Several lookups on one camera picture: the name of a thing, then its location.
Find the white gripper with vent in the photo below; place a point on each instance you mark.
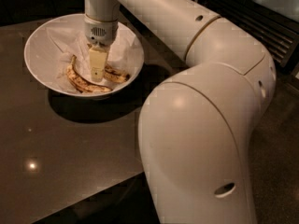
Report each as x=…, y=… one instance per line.
x=100, y=32

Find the spotted banana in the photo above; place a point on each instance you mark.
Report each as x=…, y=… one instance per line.
x=115, y=75
x=79, y=82

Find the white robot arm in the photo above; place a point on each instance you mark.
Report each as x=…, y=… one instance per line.
x=194, y=128

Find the white bowl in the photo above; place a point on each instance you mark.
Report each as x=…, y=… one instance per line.
x=42, y=56

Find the white paper liner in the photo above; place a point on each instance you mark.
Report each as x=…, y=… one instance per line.
x=125, y=53

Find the dark cabinet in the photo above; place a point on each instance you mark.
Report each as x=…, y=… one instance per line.
x=17, y=11

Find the black slatted appliance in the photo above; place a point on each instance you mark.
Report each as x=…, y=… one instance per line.
x=273, y=22

